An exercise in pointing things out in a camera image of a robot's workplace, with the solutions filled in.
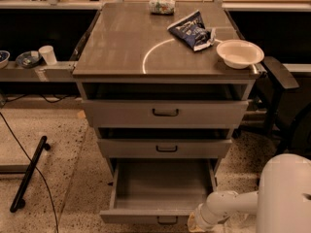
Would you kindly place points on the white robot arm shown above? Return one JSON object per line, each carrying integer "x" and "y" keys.
{"x": 282, "y": 204}

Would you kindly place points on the white paper cup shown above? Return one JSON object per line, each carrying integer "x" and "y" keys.
{"x": 47, "y": 53}

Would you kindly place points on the black office chair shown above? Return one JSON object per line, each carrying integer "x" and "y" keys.
{"x": 287, "y": 100}

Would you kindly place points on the grey middle drawer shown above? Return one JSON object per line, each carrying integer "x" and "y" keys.
{"x": 164, "y": 148}

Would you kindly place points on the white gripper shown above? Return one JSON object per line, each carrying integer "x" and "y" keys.
{"x": 203, "y": 217}

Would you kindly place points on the grey side shelf rail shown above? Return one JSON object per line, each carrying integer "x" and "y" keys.
{"x": 61, "y": 72}

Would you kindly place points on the grey bottom drawer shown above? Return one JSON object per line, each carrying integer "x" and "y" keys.
{"x": 158, "y": 191}

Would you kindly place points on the dark bowl with items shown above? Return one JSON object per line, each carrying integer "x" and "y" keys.
{"x": 29, "y": 59}

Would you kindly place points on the white paper bowl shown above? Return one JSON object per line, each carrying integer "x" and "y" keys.
{"x": 239, "y": 54}

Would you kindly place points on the grey drawer cabinet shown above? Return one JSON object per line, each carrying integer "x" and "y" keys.
{"x": 130, "y": 55}

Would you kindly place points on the black wheeled stand leg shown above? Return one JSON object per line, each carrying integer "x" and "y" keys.
{"x": 18, "y": 202}

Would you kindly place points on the grey drawer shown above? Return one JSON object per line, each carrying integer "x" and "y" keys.
{"x": 164, "y": 148}
{"x": 164, "y": 113}
{"x": 158, "y": 191}

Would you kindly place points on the grey top drawer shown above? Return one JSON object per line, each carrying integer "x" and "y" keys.
{"x": 164, "y": 113}

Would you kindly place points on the blue chip bag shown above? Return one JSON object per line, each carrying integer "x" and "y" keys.
{"x": 191, "y": 29}

